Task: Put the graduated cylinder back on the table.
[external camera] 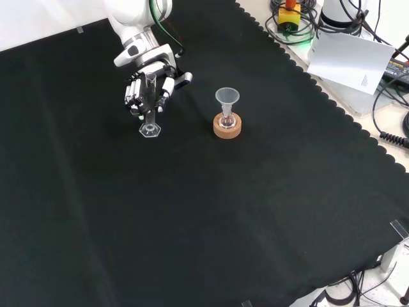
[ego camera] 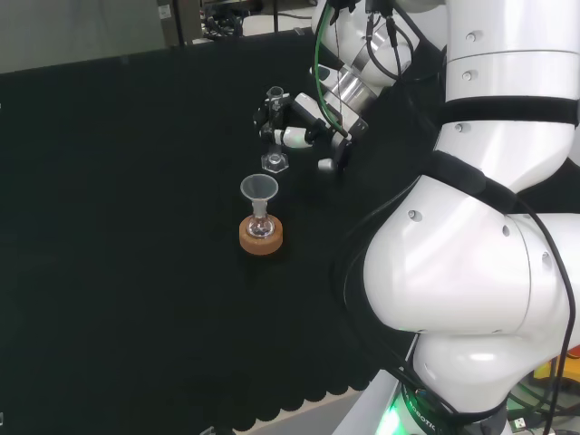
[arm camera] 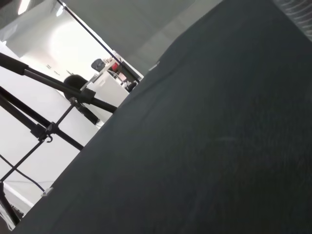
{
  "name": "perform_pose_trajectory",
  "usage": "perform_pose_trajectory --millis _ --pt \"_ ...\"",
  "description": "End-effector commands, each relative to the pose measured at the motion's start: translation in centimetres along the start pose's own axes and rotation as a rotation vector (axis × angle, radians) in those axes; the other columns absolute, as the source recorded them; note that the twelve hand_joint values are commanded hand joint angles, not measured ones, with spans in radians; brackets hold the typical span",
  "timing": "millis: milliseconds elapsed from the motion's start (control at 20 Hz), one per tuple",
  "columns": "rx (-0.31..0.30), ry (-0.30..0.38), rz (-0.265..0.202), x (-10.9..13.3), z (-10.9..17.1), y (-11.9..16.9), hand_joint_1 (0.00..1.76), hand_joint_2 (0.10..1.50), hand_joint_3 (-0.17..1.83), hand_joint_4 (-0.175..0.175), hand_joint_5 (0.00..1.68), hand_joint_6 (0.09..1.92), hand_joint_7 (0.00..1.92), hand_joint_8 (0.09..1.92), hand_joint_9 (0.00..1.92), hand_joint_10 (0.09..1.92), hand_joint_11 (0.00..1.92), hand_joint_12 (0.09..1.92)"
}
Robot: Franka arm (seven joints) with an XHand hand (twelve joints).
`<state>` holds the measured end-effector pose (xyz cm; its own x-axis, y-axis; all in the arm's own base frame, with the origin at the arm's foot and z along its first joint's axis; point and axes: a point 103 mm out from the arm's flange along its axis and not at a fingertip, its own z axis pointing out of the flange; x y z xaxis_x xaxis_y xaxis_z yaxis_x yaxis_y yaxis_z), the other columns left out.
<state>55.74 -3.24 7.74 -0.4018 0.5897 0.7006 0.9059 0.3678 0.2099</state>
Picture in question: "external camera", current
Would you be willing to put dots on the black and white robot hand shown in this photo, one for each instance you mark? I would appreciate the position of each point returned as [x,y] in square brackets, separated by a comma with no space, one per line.
[136,92]

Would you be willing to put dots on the clear graduated cylinder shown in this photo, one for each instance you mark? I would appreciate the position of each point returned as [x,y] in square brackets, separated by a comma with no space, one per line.
[149,129]

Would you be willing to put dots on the clear tape piece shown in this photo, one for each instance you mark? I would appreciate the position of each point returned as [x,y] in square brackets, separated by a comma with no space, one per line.
[80,29]

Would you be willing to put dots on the clear funnel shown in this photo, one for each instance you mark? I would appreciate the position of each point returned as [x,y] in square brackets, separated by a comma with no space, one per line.
[227,96]

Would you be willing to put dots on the clear round-bottom flask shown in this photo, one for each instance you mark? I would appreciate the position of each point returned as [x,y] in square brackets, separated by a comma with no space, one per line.
[227,121]

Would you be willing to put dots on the black cloth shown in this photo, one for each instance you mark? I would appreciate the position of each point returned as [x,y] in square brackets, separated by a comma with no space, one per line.
[191,208]

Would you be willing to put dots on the yellow stop button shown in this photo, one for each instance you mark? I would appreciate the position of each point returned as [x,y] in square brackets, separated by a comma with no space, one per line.
[289,17]

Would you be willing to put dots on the white paper sheet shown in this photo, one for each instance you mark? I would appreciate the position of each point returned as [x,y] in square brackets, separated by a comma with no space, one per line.
[348,60]

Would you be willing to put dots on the black power adapter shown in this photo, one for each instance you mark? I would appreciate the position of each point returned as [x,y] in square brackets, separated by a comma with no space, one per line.
[397,68]

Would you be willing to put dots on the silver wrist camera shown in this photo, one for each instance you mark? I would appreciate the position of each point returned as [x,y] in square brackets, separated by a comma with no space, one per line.
[183,80]

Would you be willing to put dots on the white post with black band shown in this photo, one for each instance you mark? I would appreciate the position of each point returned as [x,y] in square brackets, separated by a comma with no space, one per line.
[338,12]

